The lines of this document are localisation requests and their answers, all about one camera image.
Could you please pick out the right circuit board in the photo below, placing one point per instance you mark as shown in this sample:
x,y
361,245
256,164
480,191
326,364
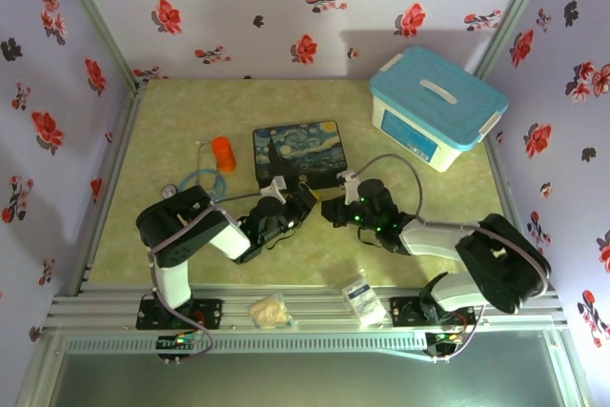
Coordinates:
x,y
445,340

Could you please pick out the white gauze packet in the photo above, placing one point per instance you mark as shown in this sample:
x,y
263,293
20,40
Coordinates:
x,y
364,302

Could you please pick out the bag of cotton balls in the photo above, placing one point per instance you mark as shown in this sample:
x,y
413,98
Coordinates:
x,y
270,312

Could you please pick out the aluminium side rail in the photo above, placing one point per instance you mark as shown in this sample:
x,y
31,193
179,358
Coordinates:
x,y
114,164
510,188

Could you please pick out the blue stethoscope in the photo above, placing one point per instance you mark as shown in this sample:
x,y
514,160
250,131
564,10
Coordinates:
x,y
209,183

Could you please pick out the orange plastic cup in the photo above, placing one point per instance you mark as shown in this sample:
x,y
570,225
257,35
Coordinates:
x,y
224,154

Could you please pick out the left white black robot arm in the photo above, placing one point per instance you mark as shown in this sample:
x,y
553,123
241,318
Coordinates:
x,y
181,230

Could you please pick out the white storage box blue lid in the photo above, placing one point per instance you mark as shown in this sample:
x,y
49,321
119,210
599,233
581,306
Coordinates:
x,y
429,102

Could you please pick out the starry night tin box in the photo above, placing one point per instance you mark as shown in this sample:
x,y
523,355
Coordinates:
x,y
298,149

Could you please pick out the aluminium corner post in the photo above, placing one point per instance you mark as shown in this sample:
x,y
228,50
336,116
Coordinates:
x,y
95,21
514,11

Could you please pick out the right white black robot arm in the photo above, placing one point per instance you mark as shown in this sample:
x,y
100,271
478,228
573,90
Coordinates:
x,y
500,259

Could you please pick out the circuit board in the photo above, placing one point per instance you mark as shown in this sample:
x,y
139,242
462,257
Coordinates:
x,y
176,341
445,340

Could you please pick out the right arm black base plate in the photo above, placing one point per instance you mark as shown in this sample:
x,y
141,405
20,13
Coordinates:
x,y
405,311

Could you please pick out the aluminium rail table edge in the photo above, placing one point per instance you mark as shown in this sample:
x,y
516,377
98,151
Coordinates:
x,y
314,307

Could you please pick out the left circuit board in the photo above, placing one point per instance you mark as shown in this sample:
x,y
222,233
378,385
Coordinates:
x,y
176,341

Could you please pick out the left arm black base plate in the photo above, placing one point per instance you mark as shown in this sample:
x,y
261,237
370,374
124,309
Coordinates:
x,y
209,314

